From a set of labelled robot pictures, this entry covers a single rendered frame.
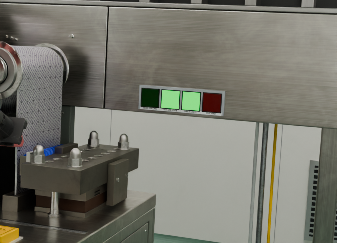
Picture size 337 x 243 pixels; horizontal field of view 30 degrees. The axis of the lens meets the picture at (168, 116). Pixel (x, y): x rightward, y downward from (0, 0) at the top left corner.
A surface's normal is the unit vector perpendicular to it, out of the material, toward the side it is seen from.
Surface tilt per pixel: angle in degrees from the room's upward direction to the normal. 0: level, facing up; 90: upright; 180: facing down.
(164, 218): 90
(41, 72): 90
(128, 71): 90
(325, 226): 90
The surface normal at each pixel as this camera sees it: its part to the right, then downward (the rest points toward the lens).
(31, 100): 0.95, 0.08
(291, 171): -0.30, 0.08
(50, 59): 0.88, -0.35
